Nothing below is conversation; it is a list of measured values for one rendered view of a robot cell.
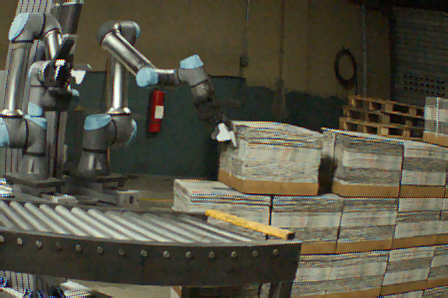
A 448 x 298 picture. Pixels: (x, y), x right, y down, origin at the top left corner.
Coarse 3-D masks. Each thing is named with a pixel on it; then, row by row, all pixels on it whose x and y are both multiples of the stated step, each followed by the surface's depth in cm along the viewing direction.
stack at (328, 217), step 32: (192, 192) 305; (224, 192) 311; (320, 192) 333; (224, 224) 307; (288, 224) 313; (320, 224) 316; (352, 224) 319; (384, 224) 323; (416, 224) 327; (320, 256) 317; (352, 256) 320; (384, 256) 324; (416, 256) 329; (224, 288) 310; (256, 288) 313; (320, 288) 319; (352, 288) 322
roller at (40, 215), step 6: (30, 204) 234; (30, 210) 229; (36, 210) 226; (36, 216) 222; (42, 216) 219; (48, 216) 219; (42, 222) 216; (48, 222) 213; (54, 222) 211; (54, 228) 207; (60, 228) 205; (72, 234) 200
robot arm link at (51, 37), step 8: (48, 16) 278; (48, 24) 277; (56, 24) 279; (48, 32) 276; (56, 32) 277; (40, 40) 281; (48, 40) 276; (56, 40) 276; (48, 48) 274; (56, 48) 273; (48, 56) 273; (56, 88) 264; (64, 88) 264; (56, 96) 260; (64, 96) 262; (72, 96) 264; (56, 104) 260; (64, 104) 262; (72, 104) 265
